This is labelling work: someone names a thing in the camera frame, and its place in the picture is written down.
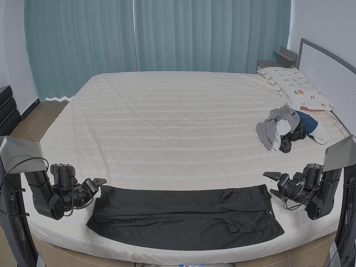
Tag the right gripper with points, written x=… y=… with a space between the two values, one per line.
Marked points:
x=293 y=190

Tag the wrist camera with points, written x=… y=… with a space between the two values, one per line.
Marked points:
x=284 y=181
x=91 y=186

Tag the black chest of drawers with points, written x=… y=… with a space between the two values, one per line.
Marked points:
x=8 y=110

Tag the grey bedside table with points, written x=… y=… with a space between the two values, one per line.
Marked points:
x=278 y=60

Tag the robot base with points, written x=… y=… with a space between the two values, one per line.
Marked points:
x=192 y=265

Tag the bed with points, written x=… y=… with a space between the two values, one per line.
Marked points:
x=167 y=126

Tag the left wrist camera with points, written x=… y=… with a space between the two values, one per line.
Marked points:
x=91 y=186

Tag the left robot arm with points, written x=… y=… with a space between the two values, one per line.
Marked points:
x=22 y=154

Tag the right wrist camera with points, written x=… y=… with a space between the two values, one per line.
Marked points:
x=284 y=181

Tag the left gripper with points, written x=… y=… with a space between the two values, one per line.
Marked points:
x=79 y=195

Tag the blue-green curtain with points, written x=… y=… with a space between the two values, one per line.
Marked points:
x=211 y=24
x=83 y=37

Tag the white printed pillow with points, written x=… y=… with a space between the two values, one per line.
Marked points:
x=297 y=88

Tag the pile of clothes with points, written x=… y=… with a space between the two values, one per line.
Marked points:
x=267 y=129

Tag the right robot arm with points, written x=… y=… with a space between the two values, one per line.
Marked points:
x=336 y=154

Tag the black T-shirt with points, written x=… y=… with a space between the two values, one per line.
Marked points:
x=180 y=215

